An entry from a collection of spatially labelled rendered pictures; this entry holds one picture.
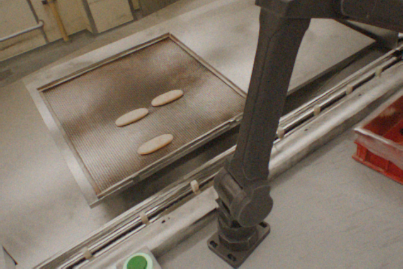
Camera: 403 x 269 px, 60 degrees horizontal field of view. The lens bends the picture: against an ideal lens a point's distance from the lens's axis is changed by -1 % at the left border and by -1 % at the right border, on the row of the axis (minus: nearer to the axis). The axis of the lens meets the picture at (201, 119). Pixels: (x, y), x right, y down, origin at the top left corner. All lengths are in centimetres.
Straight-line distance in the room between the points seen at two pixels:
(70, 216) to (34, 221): 10
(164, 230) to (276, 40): 47
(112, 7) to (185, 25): 294
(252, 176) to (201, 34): 79
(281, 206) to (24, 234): 63
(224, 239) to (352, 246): 26
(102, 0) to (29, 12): 80
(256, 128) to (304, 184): 34
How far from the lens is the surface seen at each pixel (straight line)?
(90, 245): 85
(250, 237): 75
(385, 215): 86
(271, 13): 53
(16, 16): 438
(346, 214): 85
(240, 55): 121
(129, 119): 101
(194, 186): 86
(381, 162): 92
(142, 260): 72
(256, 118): 58
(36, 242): 97
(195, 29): 136
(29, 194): 111
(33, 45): 448
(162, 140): 93
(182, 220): 80
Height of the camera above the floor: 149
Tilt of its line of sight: 37 degrees down
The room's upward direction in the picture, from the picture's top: 12 degrees counter-clockwise
